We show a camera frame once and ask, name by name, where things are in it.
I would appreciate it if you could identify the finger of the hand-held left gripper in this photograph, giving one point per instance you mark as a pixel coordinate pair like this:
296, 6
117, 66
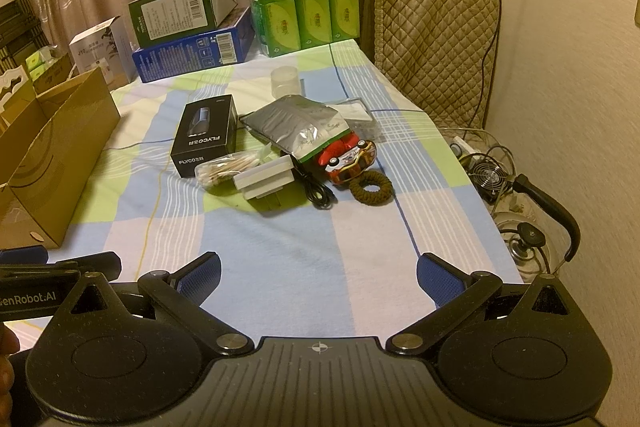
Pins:
95, 264
22, 255

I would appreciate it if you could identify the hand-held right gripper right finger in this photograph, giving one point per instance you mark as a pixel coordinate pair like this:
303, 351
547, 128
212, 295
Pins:
441, 279

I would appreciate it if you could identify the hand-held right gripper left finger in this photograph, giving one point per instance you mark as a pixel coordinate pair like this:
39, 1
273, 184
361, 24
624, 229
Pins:
200, 278

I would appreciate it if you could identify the black shaver box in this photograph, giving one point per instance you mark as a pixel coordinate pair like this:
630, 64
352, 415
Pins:
205, 132
65, 147

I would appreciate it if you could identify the red toy car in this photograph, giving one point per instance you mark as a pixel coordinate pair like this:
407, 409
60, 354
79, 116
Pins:
350, 157

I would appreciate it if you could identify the clear plastic case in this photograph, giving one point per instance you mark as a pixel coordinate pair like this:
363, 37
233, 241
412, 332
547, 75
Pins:
360, 117

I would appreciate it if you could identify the clear plastic cup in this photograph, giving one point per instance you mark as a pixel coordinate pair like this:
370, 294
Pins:
285, 81

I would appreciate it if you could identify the person's left hand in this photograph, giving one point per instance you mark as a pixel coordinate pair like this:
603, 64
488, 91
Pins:
7, 362

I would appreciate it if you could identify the plaid bed sheet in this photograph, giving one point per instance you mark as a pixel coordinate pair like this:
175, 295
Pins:
300, 247

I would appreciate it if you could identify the small metal fan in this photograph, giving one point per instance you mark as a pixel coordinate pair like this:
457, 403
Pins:
490, 178

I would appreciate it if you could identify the brown hair scrunchie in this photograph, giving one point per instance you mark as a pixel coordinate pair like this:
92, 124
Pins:
372, 189

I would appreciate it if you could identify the bag of cotton swabs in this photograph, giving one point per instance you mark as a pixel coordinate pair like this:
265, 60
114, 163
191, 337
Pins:
227, 168

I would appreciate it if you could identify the small white flat box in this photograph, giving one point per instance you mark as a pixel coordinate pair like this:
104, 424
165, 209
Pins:
262, 179

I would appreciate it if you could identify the white power strip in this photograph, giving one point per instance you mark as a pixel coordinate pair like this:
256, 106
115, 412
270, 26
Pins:
466, 146

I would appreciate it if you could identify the brown carton with white insert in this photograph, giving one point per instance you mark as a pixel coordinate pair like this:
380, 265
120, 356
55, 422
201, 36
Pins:
50, 74

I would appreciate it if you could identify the bundle of small green packs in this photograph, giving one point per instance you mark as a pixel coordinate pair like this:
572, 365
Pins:
40, 63

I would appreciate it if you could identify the white appliance carton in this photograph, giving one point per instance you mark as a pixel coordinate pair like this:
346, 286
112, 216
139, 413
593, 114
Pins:
97, 47

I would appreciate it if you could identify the blue carton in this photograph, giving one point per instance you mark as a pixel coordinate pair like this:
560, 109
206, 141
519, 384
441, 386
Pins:
190, 54

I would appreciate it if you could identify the black folding hand trolley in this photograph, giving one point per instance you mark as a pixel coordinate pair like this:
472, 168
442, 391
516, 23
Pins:
20, 22

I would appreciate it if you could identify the quilted beige chair cover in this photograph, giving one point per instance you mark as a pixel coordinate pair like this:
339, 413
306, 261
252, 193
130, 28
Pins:
435, 42

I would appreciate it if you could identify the dark green carton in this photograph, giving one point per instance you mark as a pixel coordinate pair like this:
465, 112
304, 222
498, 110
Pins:
175, 14

